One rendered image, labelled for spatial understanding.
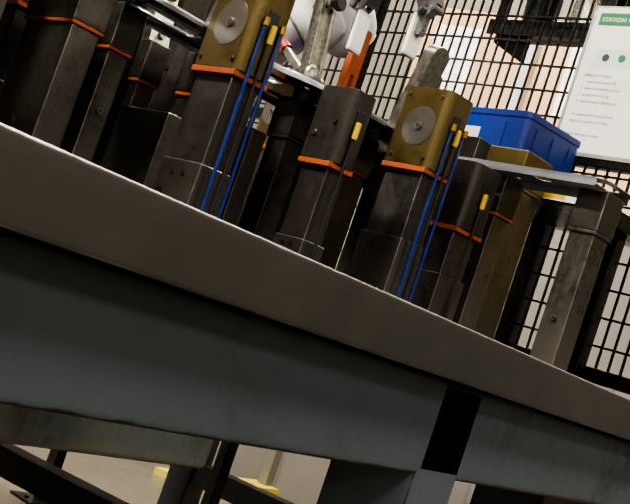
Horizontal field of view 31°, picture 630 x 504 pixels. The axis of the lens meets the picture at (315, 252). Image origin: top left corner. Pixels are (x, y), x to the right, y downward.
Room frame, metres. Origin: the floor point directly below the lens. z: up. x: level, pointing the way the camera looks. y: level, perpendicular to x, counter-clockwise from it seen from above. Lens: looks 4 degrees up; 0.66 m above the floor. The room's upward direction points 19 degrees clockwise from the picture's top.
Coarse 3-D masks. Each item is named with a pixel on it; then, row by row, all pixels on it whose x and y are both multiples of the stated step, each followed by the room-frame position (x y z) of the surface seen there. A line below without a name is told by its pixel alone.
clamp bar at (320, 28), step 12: (324, 0) 1.89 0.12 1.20; (336, 0) 1.88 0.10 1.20; (312, 12) 1.90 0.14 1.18; (324, 12) 1.91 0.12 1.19; (312, 24) 1.89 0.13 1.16; (324, 24) 1.91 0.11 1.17; (312, 36) 1.89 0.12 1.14; (324, 36) 1.91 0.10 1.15; (312, 48) 1.88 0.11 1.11; (324, 48) 1.90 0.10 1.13; (312, 60) 1.88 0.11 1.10; (324, 60) 1.90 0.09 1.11
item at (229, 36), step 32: (224, 0) 1.38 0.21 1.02; (256, 0) 1.34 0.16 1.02; (288, 0) 1.36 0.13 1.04; (224, 32) 1.36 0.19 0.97; (256, 32) 1.34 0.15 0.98; (224, 64) 1.35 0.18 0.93; (256, 64) 1.35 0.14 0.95; (192, 96) 1.39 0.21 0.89; (224, 96) 1.34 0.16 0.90; (192, 128) 1.37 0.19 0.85; (224, 128) 1.35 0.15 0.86; (192, 160) 1.36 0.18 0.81; (224, 160) 1.36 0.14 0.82; (160, 192) 1.38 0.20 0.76; (192, 192) 1.34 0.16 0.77; (224, 192) 1.37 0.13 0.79
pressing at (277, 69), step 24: (144, 0) 1.45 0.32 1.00; (144, 24) 1.54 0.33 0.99; (168, 24) 1.53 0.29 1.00; (192, 24) 1.49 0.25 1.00; (192, 48) 1.60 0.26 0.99; (288, 72) 1.55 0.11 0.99; (264, 96) 1.79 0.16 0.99; (312, 96) 1.69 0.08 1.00; (384, 120) 1.67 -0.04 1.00; (384, 144) 1.88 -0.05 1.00
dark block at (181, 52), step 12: (204, 0) 1.76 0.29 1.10; (192, 12) 1.75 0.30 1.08; (204, 12) 1.77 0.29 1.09; (180, 48) 1.76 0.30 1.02; (180, 60) 1.76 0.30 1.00; (168, 72) 1.75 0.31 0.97; (180, 72) 1.77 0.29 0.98; (168, 84) 1.76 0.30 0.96; (156, 96) 1.75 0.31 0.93; (168, 96) 1.76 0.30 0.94; (156, 108) 1.75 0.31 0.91; (168, 108) 1.77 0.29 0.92
